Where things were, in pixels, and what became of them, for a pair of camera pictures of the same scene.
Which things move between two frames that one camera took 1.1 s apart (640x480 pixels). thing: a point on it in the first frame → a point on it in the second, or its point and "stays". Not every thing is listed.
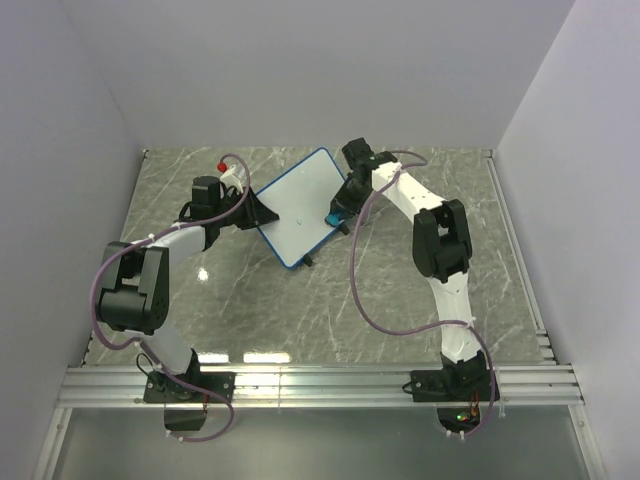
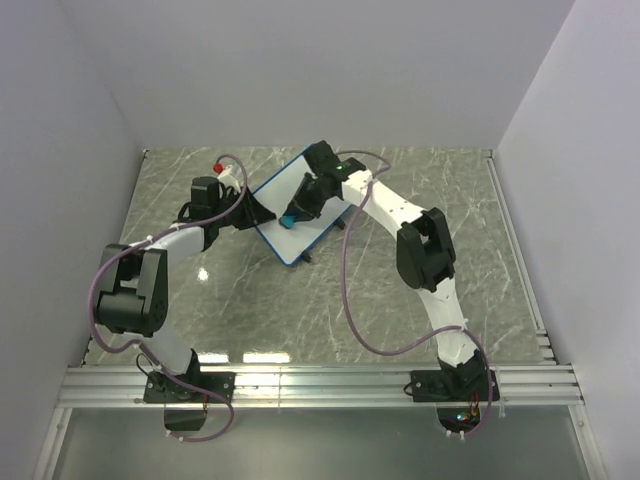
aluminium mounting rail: [124, 386] stays
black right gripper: [340, 201] → [298, 205]
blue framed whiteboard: [301, 198] stays
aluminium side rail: [546, 355] stays
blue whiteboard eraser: [332, 219] → [287, 221]
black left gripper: [255, 212] stays
